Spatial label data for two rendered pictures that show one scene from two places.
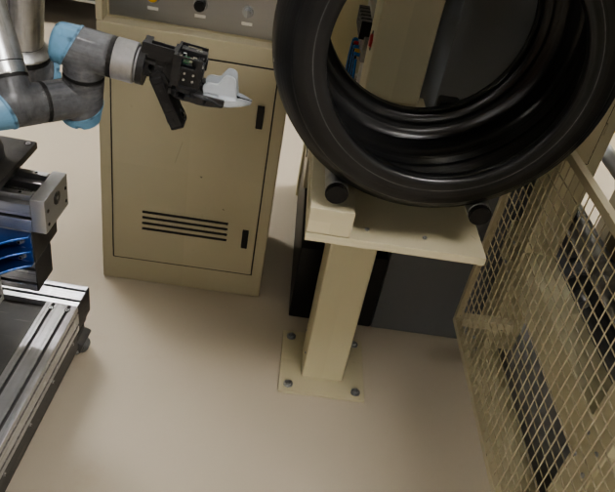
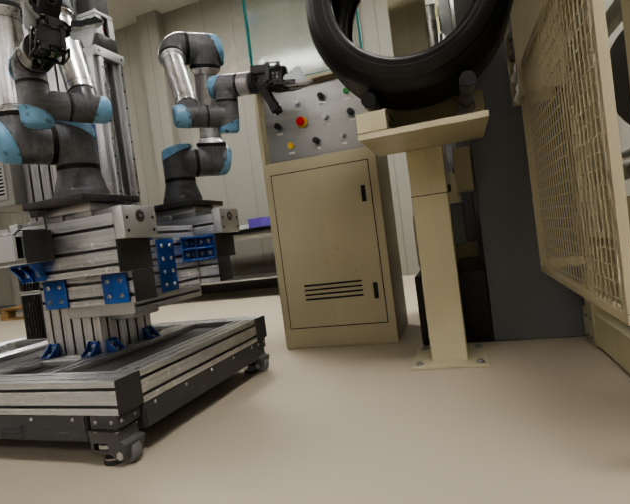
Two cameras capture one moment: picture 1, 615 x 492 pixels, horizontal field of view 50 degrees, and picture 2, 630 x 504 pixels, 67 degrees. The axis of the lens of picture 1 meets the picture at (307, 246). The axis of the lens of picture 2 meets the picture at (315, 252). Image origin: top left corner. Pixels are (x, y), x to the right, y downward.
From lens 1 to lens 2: 1.13 m
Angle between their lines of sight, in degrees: 40
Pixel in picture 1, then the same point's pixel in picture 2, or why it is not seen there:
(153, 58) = (256, 72)
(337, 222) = (374, 119)
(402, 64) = not seen: hidden behind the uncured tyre
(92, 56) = (226, 80)
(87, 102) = (228, 111)
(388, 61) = not seen: hidden behind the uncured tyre
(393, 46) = not seen: hidden behind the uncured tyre
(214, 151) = (340, 226)
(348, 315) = (449, 285)
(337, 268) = (426, 243)
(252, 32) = (348, 147)
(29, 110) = (196, 111)
